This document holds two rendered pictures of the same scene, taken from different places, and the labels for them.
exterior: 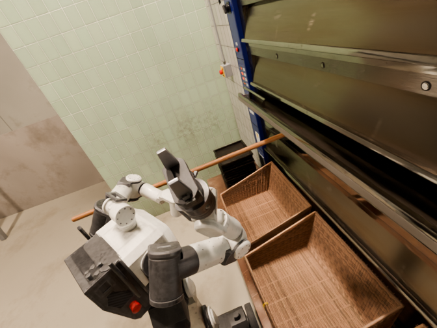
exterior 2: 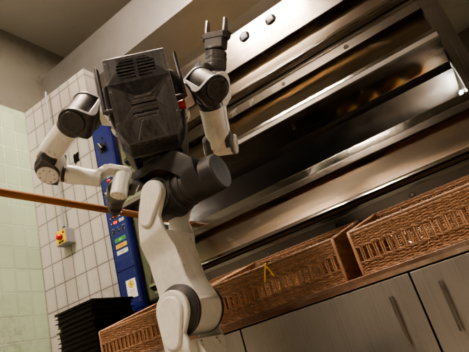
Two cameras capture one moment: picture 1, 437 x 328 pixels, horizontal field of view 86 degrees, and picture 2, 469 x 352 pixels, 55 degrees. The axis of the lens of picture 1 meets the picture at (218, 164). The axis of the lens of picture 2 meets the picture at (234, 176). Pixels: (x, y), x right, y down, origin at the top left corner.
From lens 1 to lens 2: 2.06 m
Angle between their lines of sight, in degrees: 78
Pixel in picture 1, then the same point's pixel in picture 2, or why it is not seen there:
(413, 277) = (344, 191)
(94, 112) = not seen: outside the picture
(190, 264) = not seen: hidden behind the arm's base
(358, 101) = (255, 119)
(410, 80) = (276, 86)
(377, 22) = (252, 77)
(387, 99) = (270, 106)
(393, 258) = (328, 198)
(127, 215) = not seen: hidden behind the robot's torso
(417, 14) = (266, 66)
